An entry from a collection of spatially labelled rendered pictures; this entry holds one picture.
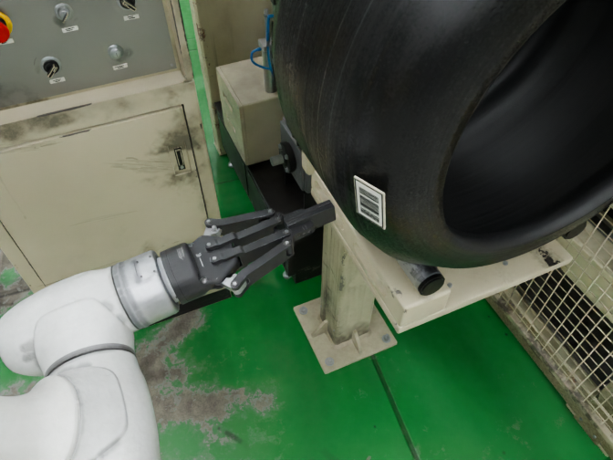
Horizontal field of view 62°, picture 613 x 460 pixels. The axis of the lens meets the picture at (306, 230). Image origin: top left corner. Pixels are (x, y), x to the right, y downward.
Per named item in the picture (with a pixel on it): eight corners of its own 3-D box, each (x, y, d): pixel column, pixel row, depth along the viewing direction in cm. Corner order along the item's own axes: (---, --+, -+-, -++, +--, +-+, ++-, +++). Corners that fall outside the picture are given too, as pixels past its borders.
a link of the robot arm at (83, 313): (133, 284, 73) (156, 364, 66) (25, 329, 70) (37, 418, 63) (101, 245, 64) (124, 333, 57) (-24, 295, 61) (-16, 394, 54)
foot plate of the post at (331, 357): (293, 308, 179) (292, 302, 176) (360, 283, 186) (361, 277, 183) (325, 374, 163) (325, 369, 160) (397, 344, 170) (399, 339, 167)
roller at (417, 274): (348, 144, 99) (333, 162, 100) (334, 136, 95) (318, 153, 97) (451, 280, 78) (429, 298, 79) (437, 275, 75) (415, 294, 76)
